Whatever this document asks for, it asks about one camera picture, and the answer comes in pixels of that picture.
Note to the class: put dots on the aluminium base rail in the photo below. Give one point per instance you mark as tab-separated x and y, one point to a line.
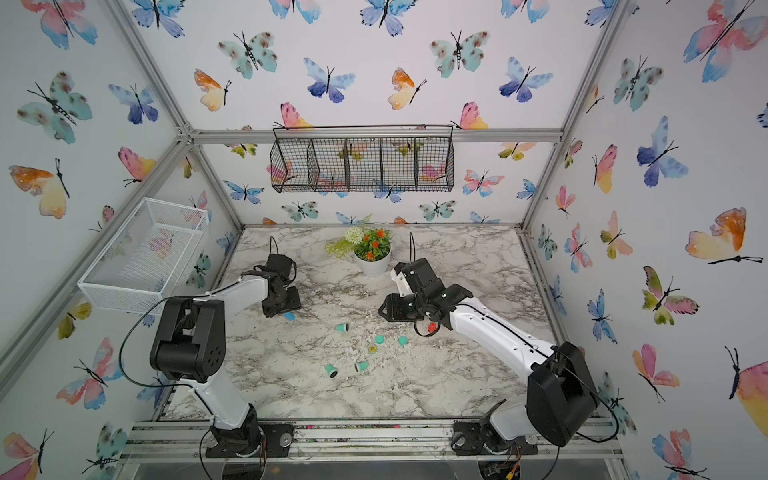
328	440

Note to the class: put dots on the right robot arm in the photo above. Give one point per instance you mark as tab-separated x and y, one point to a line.
561	394

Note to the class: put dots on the white mesh wall basket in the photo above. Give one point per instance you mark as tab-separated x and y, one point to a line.
146	258

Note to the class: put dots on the white pot with flowers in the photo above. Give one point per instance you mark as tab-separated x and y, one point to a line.
371	248

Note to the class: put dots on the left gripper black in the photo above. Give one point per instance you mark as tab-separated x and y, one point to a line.
294	304

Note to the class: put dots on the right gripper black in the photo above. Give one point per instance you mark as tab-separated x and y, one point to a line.
392	308

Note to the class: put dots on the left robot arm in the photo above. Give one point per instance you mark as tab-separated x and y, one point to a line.
189	349

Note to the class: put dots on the black wire wall basket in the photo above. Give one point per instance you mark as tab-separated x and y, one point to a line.
363	159

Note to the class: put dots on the green stamp lying apart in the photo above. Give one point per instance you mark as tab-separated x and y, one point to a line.
330	370

